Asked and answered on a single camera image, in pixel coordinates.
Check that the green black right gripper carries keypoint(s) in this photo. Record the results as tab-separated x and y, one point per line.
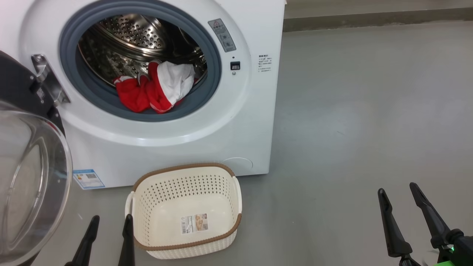
408	261

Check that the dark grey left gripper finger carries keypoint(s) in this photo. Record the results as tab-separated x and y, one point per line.
87	244
128	247

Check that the washing machine glass door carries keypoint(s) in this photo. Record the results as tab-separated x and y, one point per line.
22	166

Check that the red and white garment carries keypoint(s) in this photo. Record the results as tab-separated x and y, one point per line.
173	79

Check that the cream perforated laundry basket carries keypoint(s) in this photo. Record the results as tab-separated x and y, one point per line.
184	199

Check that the white washing machine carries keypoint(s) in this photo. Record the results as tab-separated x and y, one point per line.
184	140

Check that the blue energy label sticker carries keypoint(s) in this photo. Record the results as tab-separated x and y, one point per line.
88	179

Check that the grey warning sticker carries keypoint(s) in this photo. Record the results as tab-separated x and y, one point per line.
222	35

